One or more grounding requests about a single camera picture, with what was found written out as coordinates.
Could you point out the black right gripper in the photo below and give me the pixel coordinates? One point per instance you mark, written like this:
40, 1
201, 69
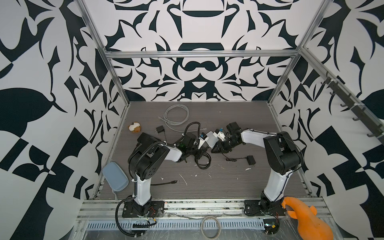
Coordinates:
221, 147

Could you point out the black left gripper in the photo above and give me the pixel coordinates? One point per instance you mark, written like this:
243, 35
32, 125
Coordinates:
198, 155

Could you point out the white network switch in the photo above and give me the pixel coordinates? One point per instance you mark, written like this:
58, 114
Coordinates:
212, 139

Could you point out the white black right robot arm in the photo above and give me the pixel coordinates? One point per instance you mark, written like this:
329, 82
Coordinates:
283, 155

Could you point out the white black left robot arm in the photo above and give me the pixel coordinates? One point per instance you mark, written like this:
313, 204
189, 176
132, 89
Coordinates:
150, 152

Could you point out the brown white round toy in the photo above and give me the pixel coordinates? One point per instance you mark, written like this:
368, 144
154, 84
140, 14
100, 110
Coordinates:
135, 127

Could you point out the light blue plastic lid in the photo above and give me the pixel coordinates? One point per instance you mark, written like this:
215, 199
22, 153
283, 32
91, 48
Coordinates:
115, 176

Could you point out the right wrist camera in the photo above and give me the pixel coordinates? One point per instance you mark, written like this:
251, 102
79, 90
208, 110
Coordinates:
220, 134

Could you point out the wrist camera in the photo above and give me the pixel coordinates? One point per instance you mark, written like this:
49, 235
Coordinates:
220, 134
202, 140

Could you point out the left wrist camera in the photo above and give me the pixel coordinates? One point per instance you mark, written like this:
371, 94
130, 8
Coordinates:
202, 140

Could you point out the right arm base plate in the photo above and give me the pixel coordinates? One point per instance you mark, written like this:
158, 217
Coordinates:
263, 207

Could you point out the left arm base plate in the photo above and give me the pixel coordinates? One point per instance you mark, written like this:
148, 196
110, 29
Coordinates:
151, 209

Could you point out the black wall hook rail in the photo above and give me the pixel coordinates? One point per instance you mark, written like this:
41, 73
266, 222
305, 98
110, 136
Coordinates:
361, 111

